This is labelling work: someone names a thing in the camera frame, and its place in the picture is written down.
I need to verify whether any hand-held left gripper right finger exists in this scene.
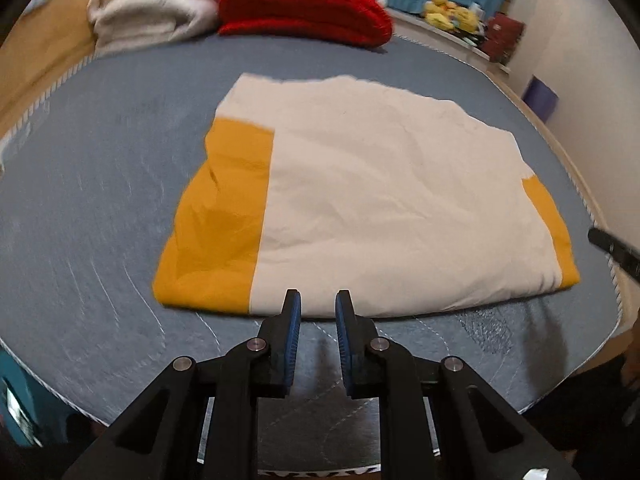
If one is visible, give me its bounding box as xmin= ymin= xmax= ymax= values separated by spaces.
xmin=334 ymin=289 xmax=582 ymax=480

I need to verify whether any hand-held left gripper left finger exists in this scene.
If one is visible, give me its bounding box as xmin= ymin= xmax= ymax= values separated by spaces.
xmin=60 ymin=288 xmax=304 ymax=480

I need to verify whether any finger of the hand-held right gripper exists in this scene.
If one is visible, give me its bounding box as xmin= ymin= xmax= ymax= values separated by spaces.
xmin=587 ymin=226 xmax=640 ymax=279

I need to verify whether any cream and yellow garment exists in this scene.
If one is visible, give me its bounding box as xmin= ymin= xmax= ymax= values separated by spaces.
xmin=151 ymin=73 xmax=582 ymax=318

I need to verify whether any purple box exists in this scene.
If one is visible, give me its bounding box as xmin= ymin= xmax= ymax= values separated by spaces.
xmin=522 ymin=75 xmax=559 ymax=124

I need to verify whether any dark red bag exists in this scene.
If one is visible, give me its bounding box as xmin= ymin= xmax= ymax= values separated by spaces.
xmin=484 ymin=14 xmax=527 ymax=67

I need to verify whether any grey quilted mattress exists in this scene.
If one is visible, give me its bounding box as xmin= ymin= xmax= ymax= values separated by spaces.
xmin=0 ymin=34 xmax=625 ymax=463

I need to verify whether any yellow plush toy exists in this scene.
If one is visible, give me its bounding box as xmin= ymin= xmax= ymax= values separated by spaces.
xmin=422 ymin=0 xmax=482 ymax=34

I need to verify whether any folded red garment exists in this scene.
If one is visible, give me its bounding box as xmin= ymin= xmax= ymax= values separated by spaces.
xmin=217 ymin=0 xmax=394 ymax=50

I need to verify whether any folded white blanket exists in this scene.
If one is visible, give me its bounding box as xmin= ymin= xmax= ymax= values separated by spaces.
xmin=87 ymin=0 xmax=235 ymax=57

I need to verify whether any wooden bed frame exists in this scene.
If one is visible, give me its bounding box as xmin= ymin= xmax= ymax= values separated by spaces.
xmin=492 ymin=72 xmax=611 ymax=233

